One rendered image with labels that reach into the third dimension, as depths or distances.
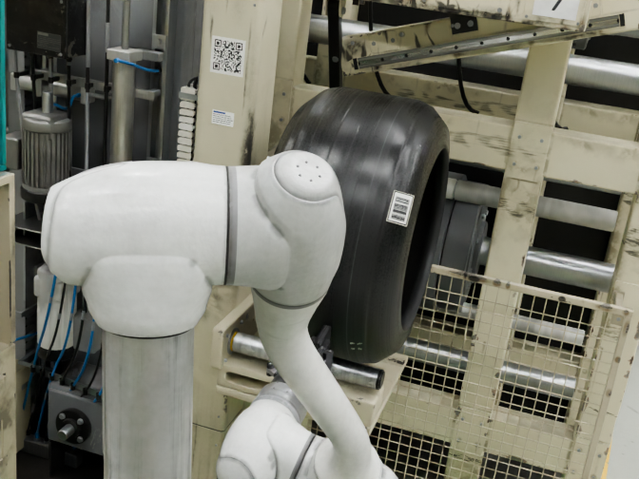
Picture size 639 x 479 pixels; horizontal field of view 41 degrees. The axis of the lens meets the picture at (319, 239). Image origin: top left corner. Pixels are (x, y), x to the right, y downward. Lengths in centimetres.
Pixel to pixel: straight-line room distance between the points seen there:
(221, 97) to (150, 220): 98
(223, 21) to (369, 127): 38
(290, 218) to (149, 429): 28
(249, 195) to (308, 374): 34
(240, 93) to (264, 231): 96
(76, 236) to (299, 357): 37
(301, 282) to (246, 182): 13
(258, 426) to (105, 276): 56
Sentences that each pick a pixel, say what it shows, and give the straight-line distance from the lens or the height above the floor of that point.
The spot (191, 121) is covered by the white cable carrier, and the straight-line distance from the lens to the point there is 190.
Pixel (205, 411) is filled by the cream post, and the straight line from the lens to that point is 213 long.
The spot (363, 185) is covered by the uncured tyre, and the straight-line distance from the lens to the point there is 161.
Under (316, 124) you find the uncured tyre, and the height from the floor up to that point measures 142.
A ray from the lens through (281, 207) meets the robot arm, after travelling 88.
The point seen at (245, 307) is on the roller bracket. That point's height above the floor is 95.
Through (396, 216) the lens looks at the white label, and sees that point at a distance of 160.
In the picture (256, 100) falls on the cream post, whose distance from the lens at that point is 183.
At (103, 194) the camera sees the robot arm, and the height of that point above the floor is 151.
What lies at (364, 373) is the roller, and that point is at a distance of 184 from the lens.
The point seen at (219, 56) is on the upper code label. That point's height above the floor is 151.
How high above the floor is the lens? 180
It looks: 20 degrees down
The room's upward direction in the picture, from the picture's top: 7 degrees clockwise
